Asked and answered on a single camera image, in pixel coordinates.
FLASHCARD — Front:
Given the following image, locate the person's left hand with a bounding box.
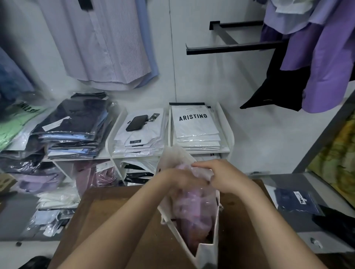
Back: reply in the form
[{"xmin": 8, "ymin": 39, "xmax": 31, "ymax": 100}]
[{"xmin": 156, "ymin": 168, "xmax": 211, "ymax": 199}]

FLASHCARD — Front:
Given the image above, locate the person's right hand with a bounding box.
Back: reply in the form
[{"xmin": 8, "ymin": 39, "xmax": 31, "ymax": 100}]
[{"xmin": 191, "ymin": 159, "xmax": 251, "ymax": 195}]

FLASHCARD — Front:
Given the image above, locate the pink shirt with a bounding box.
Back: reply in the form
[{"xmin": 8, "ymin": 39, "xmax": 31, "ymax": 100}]
[{"xmin": 170, "ymin": 163, "xmax": 218, "ymax": 257}]

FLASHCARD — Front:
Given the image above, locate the person's right forearm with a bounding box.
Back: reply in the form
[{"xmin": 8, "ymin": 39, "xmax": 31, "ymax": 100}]
[{"xmin": 226, "ymin": 176, "xmax": 329, "ymax": 269}]

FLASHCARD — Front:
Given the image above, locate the person's left forearm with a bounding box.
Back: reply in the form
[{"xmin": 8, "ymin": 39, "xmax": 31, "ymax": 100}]
[{"xmin": 57, "ymin": 172, "xmax": 174, "ymax": 269}]

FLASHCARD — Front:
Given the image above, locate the stack of printed white packets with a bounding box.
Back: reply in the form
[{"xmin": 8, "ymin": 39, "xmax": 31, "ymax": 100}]
[{"xmin": 169, "ymin": 103, "xmax": 223, "ymax": 152}]

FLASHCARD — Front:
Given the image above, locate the black and white packets pile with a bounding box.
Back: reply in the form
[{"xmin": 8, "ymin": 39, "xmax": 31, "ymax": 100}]
[{"xmin": 120, "ymin": 159, "xmax": 161, "ymax": 187}]

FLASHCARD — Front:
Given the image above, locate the stack of plain white shirt packets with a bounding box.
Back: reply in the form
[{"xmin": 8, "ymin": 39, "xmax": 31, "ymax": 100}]
[{"xmin": 112, "ymin": 108, "xmax": 167, "ymax": 157}]

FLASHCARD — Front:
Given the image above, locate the white paper bag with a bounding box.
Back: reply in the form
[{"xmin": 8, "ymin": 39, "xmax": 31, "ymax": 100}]
[{"xmin": 156, "ymin": 145, "xmax": 222, "ymax": 269}]

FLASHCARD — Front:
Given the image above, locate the black smartphone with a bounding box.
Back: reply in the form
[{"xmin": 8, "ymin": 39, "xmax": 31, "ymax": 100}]
[{"xmin": 126, "ymin": 114, "xmax": 149, "ymax": 132}]

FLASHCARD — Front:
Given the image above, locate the white shelf unit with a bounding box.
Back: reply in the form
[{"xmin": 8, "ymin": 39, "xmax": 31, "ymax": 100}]
[{"xmin": 42, "ymin": 102, "xmax": 235, "ymax": 189}]

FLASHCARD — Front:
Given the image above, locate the navy shirt packet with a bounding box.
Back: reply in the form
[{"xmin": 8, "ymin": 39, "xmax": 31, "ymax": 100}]
[{"xmin": 273, "ymin": 188, "xmax": 324, "ymax": 217}]

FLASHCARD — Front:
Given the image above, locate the grey glass counter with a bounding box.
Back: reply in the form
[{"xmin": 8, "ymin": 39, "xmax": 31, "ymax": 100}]
[{"xmin": 249, "ymin": 172, "xmax": 355, "ymax": 254}]

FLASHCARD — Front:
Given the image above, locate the maroon shirt packets pile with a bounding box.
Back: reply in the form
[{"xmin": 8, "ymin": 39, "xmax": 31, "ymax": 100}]
[{"xmin": 74, "ymin": 160, "xmax": 120, "ymax": 195}]

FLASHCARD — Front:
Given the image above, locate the brown wooden table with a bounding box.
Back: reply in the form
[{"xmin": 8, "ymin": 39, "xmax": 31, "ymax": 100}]
[{"xmin": 48, "ymin": 179, "xmax": 279, "ymax": 269}]

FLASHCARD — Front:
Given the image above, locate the black hanging garment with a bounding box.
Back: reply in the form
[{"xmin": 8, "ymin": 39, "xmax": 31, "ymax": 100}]
[{"xmin": 240, "ymin": 42, "xmax": 312, "ymax": 112}]

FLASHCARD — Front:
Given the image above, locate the yellow green patterned fabric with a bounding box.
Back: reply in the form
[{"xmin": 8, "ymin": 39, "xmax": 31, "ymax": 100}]
[{"xmin": 306, "ymin": 110, "xmax": 355, "ymax": 208}]

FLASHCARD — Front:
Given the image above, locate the light blue hanging shirt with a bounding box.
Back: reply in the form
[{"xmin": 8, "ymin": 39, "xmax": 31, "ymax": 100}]
[{"xmin": 135, "ymin": 0, "xmax": 159, "ymax": 88}]

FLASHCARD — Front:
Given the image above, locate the stack of dark shirt packets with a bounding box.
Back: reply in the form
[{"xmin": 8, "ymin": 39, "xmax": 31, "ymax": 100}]
[{"xmin": 31, "ymin": 92, "xmax": 118, "ymax": 160}]

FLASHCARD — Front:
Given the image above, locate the pile of cream shirt packets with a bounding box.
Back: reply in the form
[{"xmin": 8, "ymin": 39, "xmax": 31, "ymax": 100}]
[{"xmin": 35, "ymin": 187, "xmax": 81, "ymax": 210}]

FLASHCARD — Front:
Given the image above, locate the black folded garment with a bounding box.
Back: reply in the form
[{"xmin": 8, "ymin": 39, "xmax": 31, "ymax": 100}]
[{"xmin": 312, "ymin": 205, "xmax": 355, "ymax": 250}]

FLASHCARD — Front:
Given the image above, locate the purple hanging shirt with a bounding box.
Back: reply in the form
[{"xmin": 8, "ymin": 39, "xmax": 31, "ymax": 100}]
[{"xmin": 280, "ymin": 0, "xmax": 355, "ymax": 114}]

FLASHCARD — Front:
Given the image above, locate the pile of purple shirt packets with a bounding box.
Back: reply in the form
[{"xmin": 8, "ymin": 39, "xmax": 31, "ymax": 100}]
[{"xmin": 11, "ymin": 170, "xmax": 67, "ymax": 195}]

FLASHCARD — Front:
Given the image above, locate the striped white hanging shirt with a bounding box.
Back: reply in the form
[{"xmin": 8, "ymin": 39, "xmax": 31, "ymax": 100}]
[{"xmin": 37, "ymin": 0, "xmax": 152, "ymax": 91}]

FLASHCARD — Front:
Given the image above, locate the lilac hanging shirt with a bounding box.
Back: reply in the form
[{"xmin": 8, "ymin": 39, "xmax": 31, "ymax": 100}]
[{"xmin": 263, "ymin": 0, "xmax": 334, "ymax": 35}]

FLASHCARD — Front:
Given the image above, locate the pile of black wrapped packets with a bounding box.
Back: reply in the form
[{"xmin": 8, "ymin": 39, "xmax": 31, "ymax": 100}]
[{"xmin": 0, "ymin": 148, "xmax": 57, "ymax": 176}]

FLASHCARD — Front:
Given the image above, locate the black round object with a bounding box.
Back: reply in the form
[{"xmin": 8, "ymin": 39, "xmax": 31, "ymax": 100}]
[{"xmin": 17, "ymin": 256, "xmax": 52, "ymax": 269}]

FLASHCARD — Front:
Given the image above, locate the brown cardboard piece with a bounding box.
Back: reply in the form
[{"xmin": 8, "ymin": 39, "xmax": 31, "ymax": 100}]
[{"xmin": 0, "ymin": 173, "xmax": 18, "ymax": 195}]

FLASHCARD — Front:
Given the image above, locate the green shirt packet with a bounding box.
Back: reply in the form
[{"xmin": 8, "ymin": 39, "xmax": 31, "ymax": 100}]
[{"xmin": 0, "ymin": 101, "xmax": 48, "ymax": 152}]

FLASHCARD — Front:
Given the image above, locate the dark blue hanging garment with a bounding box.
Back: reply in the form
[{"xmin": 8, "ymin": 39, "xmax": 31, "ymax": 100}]
[{"xmin": 0, "ymin": 47, "xmax": 36, "ymax": 101}]

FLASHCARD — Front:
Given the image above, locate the grey metal frame post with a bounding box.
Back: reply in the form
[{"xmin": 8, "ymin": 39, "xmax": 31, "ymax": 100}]
[{"xmin": 292, "ymin": 91, "xmax": 355, "ymax": 174}]

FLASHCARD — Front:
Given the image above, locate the long black wall rack bar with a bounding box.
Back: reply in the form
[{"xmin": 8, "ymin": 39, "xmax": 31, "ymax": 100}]
[{"xmin": 186, "ymin": 40, "xmax": 284, "ymax": 55}]

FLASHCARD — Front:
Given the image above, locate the short black wall rack bar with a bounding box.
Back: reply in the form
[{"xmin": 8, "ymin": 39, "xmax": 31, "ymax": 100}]
[{"xmin": 209, "ymin": 21, "xmax": 264, "ymax": 30}]

